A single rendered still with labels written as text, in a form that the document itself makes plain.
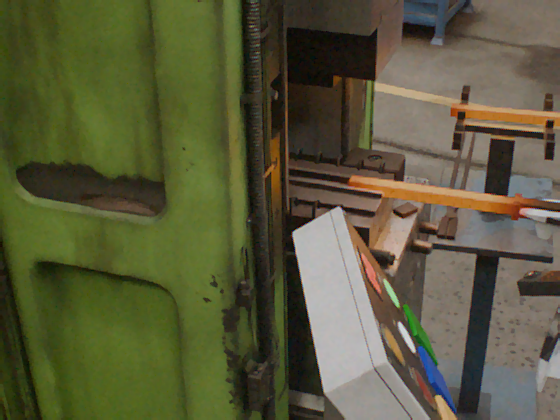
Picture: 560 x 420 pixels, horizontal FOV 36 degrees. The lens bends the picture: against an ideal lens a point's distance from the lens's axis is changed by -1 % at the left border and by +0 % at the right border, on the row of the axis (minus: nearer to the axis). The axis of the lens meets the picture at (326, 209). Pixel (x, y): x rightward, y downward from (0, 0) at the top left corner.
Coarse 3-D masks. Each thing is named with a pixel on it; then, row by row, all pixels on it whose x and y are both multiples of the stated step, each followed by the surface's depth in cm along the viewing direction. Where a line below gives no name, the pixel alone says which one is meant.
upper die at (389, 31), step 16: (400, 0) 153; (400, 16) 155; (288, 32) 144; (304, 32) 143; (320, 32) 142; (336, 32) 141; (384, 32) 144; (400, 32) 158; (288, 48) 146; (304, 48) 145; (320, 48) 144; (336, 48) 143; (352, 48) 142; (368, 48) 141; (384, 48) 146; (288, 64) 147; (304, 64) 146; (320, 64) 145; (336, 64) 144; (352, 64) 143; (368, 64) 143; (384, 64) 148; (368, 80) 144
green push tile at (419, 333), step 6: (408, 306) 128; (408, 312) 127; (408, 318) 125; (414, 318) 127; (414, 324) 124; (420, 324) 130; (414, 330) 123; (420, 330) 127; (414, 336) 122; (420, 336) 123; (426, 336) 129; (420, 342) 123; (426, 342) 126; (426, 348) 124; (432, 348) 128; (432, 354) 125
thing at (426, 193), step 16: (352, 176) 170; (384, 192) 167; (400, 192) 166; (416, 192) 165; (432, 192) 164; (448, 192) 164; (464, 192) 164; (480, 208) 162; (496, 208) 161; (512, 208) 160; (544, 208) 158
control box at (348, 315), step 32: (320, 224) 120; (320, 256) 114; (352, 256) 111; (320, 288) 109; (352, 288) 106; (384, 288) 120; (320, 320) 104; (352, 320) 101; (384, 320) 106; (320, 352) 100; (352, 352) 97; (384, 352) 95; (416, 352) 115; (352, 384) 94; (384, 384) 95; (416, 384) 103; (352, 416) 96; (384, 416) 97; (416, 416) 98
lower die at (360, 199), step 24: (288, 168) 174; (312, 168) 176; (336, 168) 176; (288, 192) 168; (312, 192) 168; (336, 192) 168; (360, 192) 167; (288, 216) 163; (360, 216) 162; (384, 216) 171
